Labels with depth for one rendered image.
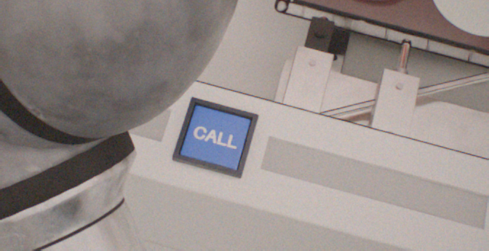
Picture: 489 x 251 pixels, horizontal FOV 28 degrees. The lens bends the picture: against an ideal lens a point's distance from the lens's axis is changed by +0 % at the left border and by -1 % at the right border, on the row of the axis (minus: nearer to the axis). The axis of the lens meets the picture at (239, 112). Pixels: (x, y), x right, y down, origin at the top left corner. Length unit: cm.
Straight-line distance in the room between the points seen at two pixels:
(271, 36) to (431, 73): 17
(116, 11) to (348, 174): 43
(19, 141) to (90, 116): 5
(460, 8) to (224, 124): 29
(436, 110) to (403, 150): 13
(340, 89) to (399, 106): 6
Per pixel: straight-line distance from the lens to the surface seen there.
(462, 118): 92
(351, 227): 76
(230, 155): 77
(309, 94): 86
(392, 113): 87
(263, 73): 97
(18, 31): 40
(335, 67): 95
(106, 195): 48
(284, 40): 99
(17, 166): 46
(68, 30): 39
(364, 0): 94
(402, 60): 91
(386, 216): 77
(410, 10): 94
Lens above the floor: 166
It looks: 62 degrees down
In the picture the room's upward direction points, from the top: 11 degrees clockwise
